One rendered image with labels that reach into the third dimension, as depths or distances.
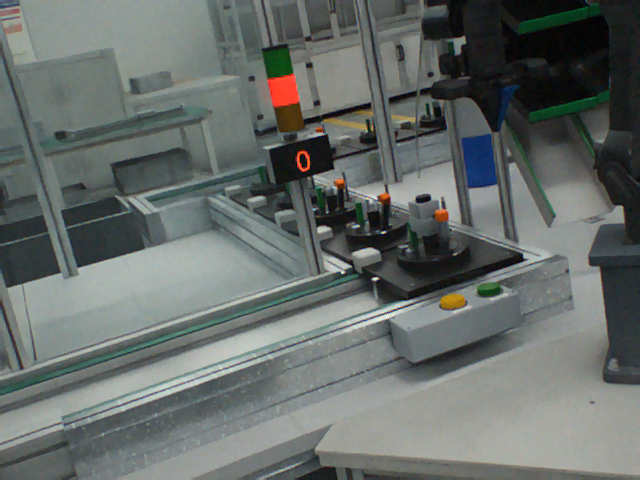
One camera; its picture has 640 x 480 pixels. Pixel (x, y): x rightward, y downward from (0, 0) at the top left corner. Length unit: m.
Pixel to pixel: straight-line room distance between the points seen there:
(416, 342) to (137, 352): 0.52
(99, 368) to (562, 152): 0.98
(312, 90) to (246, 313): 9.13
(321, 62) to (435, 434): 9.61
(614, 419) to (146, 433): 0.67
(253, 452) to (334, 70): 9.63
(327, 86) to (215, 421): 9.53
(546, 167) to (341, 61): 9.17
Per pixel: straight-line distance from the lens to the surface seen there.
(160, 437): 1.34
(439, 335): 1.38
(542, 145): 1.75
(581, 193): 1.71
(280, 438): 1.32
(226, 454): 1.32
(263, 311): 1.61
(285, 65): 1.56
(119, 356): 1.57
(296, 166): 1.58
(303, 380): 1.38
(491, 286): 1.44
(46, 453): 1.34
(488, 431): 1.25
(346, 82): 10.84
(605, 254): 1.27
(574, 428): 1.24
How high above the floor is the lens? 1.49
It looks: 16 degrees down
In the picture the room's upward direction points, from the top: 12 degrees counter-clockwise
